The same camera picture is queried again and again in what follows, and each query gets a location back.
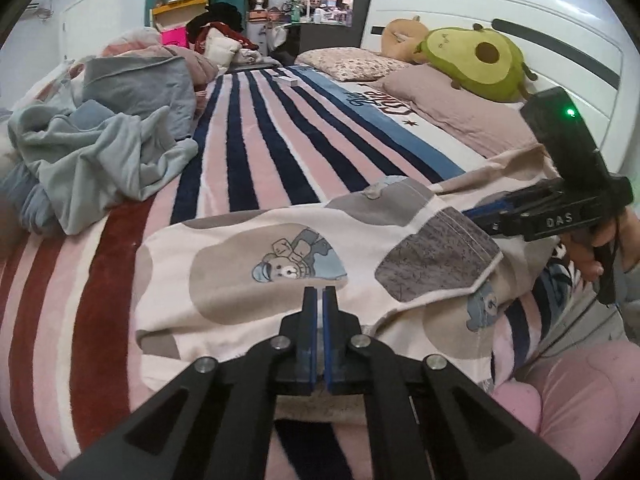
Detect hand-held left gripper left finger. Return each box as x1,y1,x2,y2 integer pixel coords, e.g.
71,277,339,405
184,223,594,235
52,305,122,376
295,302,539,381
60,286,318,480

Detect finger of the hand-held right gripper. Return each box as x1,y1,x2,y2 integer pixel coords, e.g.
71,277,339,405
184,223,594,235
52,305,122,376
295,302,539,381
462,180,563,221
482,214,528,237

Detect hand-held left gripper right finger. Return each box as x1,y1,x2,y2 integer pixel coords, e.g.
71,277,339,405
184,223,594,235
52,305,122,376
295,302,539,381
322,286,581,480

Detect bear print pants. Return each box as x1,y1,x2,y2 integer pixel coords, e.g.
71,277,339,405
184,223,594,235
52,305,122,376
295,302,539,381
135,145,566,396

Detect person's right hand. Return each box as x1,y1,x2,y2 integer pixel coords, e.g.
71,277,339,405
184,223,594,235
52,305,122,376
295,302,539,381
562,205,640,281

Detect pink pillow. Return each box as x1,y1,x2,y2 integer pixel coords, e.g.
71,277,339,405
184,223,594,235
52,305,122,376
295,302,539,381
382,64,543,158

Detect white bed headboard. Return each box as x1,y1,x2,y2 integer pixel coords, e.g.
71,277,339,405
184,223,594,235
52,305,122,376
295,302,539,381
360,0,640,186

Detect green avocado plush toy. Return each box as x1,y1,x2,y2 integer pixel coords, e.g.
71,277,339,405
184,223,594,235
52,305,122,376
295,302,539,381
417,24,538,103

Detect person's pink-clad leg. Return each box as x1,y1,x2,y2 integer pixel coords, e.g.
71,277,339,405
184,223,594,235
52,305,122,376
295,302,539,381
492,337,640,480

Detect brown plush toy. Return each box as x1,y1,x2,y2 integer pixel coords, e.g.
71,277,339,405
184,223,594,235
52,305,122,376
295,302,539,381
381,16,431,65

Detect floral pillow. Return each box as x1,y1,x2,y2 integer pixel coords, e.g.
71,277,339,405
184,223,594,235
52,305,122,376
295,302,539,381
295,47,411,82

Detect light blue garment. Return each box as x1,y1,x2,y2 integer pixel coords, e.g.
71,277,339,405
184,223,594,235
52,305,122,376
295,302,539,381
7,105,201,236

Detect grey-blue garment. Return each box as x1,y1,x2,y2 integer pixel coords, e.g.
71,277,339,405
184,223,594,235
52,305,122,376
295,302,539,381
75,55,200,143

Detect red and white jacket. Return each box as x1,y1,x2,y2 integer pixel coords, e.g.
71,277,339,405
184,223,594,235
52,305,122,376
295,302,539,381
192,22,261,68

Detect black garment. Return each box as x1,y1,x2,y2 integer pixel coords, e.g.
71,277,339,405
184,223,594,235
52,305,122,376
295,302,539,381
186,2,246,41

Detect pink and white duvet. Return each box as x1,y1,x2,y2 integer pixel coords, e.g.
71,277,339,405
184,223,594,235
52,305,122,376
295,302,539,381
0,27,223,261

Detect yellow storage shelf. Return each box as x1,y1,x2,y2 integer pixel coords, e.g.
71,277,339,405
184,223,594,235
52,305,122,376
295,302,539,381
150,0,210,48

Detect white door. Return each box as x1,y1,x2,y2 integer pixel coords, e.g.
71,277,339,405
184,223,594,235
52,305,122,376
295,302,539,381
60,0,121,61

